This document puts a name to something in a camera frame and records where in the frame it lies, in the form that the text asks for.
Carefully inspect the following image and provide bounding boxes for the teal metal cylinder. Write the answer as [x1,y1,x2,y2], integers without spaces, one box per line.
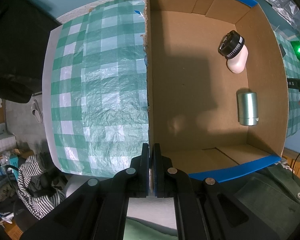
[237,92,259,126]

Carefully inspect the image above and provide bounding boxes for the white oval case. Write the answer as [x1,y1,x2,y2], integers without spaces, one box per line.
[226,45,249,74]

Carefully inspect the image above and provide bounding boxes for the blue-rimmed cardboard box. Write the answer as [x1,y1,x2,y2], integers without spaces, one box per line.
[145,0,289,182]

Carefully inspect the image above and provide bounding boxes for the black power adapter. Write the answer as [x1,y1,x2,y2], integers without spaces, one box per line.
[279,43,286,57]

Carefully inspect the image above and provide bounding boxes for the green checkered tablecloth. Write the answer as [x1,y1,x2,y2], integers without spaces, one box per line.
[50,0,148,177]

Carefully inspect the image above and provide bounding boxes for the striped cloth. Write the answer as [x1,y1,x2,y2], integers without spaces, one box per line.
[17,152,66,219]

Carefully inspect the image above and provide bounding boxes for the green jacket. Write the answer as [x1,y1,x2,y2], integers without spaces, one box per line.
[124,164,300,239]

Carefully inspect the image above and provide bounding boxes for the white sandals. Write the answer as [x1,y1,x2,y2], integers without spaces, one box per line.
[31,99,43,123]

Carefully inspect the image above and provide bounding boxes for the black hanging garment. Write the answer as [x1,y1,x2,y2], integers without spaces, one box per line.
[0,0,60,103]

